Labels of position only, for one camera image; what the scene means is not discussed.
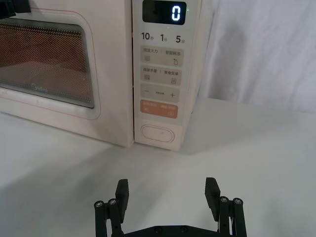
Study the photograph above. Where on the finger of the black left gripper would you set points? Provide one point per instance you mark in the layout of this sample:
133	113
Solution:
12	7

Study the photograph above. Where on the cream oven door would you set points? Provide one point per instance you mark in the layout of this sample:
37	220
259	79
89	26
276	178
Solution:
108	61

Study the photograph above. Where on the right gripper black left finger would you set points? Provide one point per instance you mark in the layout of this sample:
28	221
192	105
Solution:
116	209

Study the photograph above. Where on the cream microwave oven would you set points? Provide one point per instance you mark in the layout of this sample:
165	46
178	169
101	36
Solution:
111	74

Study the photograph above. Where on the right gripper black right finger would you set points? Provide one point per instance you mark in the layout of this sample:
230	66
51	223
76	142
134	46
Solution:
224	209

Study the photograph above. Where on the white table cloth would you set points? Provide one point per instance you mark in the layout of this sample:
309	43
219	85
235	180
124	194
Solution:
74	172

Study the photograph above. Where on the white wrinkled curtain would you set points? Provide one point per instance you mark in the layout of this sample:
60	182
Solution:
259	49

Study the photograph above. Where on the oven control panel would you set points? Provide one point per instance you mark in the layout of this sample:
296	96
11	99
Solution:
160	64

